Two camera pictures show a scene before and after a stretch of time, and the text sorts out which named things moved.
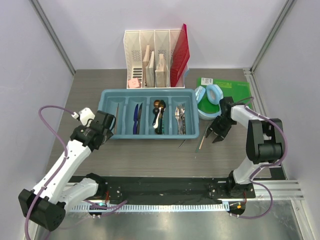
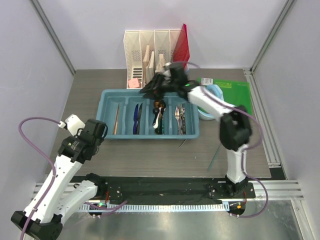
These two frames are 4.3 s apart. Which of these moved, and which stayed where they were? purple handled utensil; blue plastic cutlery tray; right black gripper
Moved: right black gripper
Stayed: blue plastic cutlery tray; purple handled utensil
